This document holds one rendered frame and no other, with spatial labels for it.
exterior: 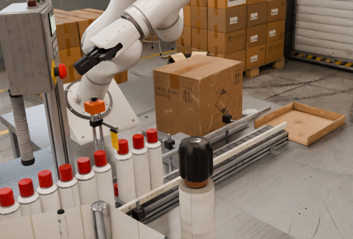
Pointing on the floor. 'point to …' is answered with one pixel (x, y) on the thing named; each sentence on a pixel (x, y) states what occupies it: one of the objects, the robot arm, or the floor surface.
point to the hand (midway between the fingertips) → (83, 65)
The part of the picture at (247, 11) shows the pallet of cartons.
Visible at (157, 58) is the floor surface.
